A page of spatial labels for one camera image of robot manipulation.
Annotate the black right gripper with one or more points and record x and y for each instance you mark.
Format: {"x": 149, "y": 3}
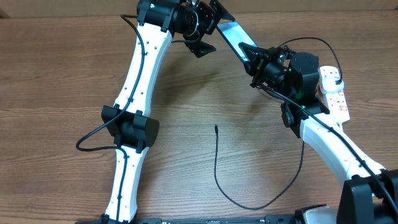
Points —
{"x": 263, "y": 58}

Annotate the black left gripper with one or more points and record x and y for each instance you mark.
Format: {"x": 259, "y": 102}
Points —
{"x": 210, "y": 18}

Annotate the dark blue Galaxy smartphone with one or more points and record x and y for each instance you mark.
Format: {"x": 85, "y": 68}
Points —
{"x": 233, "y": 34}

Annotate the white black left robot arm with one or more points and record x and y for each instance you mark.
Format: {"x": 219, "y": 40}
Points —
{"x": 129, "y": 123}

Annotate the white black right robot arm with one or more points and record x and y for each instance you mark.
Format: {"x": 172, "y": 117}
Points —
{"x": 369, "y": 191}

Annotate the white charger plug adapter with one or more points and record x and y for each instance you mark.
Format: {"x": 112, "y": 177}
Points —
{"x": 331, "y": 84}

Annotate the white power extension strip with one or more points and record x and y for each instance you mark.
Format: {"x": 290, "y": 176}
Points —
{"x": 337, "y": 99}

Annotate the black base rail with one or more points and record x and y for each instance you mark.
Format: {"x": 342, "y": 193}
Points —
{"x": 268, "y": 219}

